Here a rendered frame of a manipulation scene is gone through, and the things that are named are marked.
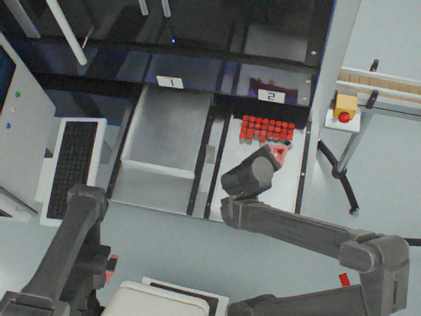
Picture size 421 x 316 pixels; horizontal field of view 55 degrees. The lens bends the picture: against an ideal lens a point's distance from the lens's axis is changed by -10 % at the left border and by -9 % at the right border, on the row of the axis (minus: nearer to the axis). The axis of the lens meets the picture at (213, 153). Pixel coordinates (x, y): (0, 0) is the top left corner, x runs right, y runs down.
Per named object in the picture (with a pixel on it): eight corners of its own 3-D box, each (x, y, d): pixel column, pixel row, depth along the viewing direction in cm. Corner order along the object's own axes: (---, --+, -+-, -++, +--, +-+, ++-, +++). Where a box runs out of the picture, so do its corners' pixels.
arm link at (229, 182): (213, 179, 100) (225, 201, 100) (230, 171, 95) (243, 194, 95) (234, 166, 104) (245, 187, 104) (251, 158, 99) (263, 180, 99)
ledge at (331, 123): (327, 95, 159) (328, 92, 157) (359, 101, 157) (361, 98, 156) (324, 128, 154) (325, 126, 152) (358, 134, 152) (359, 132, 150)
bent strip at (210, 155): (207, 152, 151) (206, 144, 145) (216, 153, 150) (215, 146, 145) (199, 190, 145) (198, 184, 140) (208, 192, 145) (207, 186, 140)
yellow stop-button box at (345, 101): (333, 99, 147) (337, 88, 141) (353, 102, 146) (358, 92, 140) (331, 118, 144) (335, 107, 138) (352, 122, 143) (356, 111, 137)
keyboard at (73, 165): (67, 122, 168) (65, 119, 166) (98, 123, 167) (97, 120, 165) (46, 218, 152) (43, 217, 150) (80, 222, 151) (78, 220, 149)
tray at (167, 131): (147, 80, 164) (146, 75, 161) (215, 89, 161) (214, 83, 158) (122, 162, 151) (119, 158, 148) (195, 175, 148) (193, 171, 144)
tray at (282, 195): (231, 118, 155) (231, 113, 152) (305, 131, 152) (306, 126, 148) (211, 211, 142) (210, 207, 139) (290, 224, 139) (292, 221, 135)
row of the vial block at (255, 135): (240, 132, 153) (240, 126, 149) (292, 141, 150) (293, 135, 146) (239, 138, 152) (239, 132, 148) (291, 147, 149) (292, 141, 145)
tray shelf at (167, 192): (137, 82, 167) (135, 79, 165) (320, 108, 157) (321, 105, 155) (100, 199, 148) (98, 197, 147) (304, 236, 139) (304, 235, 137)
